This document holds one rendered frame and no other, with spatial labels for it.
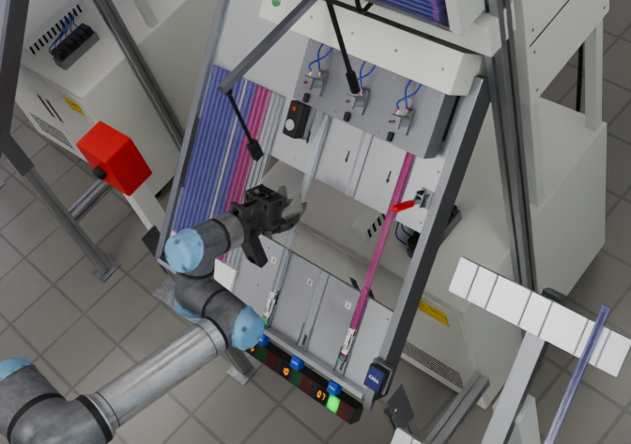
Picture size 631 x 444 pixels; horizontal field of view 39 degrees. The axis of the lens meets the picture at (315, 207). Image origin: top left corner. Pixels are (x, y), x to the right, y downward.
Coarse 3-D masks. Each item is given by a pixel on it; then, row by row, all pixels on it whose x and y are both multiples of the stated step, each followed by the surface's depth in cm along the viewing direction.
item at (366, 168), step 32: (256, 0) 199; (224, 32) 206; (256, 32) 200; (288, 32) 194; (224, 64) 207; (256, 64) 201; (288, 64) 195; (288, 96) 196; (352, 128) 186; (288, 160) 198; (320, 160) 192; (352, 160) 187; (384, 160) 182; (416, 160) 178; (352, 192) 188; (384, 192) 183; (416, 224) 179
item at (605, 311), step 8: (600, 312) 152; (608, 312) 152; (600, 320) 152; (600, 328) 152; (592, 336) 153; (592, 344) 153; (584, 352) 154; (592, 352) 154; (584, 360) 154; (576, 368) 155; (584, 368) 154; (576, 376) 155; (576, 384) 155; (568, 392) 156; (568, 400) 156; (560, 408) 157; (568, 408) 157; (560, 416) 157; (552, 424) 157; (560, 424) 157; (552, 432) 157; (552, 440) 158
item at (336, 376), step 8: (168, 264) 221; (272, 336) 202; (280, 336) 202; (288, 344) 200; (296, 352) 198; (304, 352) 198; (304, 360) 197; (312, 360) 196; (320, 360) 197; (320, 368) 194; (328, 368) 195; (328, 376) 193; (336, 376) 192; (344, 376) 193; (344, 384) 191; (352, 384) 191; (352, 392) 190; (360, 392) 189
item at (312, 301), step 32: (288, 256) 200; (256, 288) 207; (288, 288) 201; (320, 288) 195; (352, 288) 190; (288, 320) 202; (320, 320) 196; (384, 320) 186; (320, 352) 197; (352, 352) 192
